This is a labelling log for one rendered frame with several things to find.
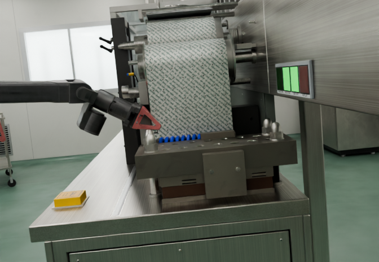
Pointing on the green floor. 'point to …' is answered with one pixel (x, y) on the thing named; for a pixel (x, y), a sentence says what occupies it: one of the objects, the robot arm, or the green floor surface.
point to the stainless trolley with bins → (6, 157)
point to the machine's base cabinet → (195, 244)
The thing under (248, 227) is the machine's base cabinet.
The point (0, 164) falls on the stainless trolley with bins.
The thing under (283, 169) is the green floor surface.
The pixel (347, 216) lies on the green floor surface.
